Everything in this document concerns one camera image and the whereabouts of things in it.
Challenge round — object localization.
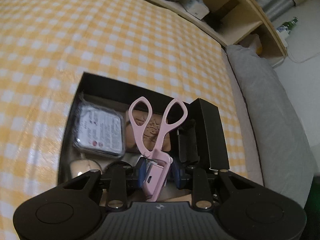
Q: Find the green glass bottle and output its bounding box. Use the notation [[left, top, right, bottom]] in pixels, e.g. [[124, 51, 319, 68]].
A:
[[277, 17, 298, 34]]

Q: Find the clear plastic packet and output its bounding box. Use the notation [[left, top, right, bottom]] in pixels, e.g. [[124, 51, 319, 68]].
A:
[[73, 94, 125, 158]]

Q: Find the grey pillow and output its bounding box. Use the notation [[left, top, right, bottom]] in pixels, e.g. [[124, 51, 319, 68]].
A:
[[226, 45, 317, 206]]

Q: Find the white tissue box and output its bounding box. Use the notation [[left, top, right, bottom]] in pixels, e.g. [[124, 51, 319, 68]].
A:
[[180, 0, 209, 20]]

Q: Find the white tape roll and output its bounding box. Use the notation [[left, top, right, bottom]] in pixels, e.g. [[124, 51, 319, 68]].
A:
[[69, 159, 102, 178]]

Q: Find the pink eyelash curler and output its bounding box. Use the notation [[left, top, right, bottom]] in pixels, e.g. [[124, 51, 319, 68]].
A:
[[128, 96, 188, 202]]

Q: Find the long wooden shelf unit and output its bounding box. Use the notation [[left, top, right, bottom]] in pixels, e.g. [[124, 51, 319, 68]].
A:
[[147, 0, 287, 64]]

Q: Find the yellow checkered mat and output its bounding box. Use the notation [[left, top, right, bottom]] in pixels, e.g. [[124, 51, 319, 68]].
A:
[[1, 0, 248, 239]]

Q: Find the large black tray box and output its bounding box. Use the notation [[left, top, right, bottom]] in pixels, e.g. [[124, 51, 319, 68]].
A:
[[57, 71, 201, 203]]

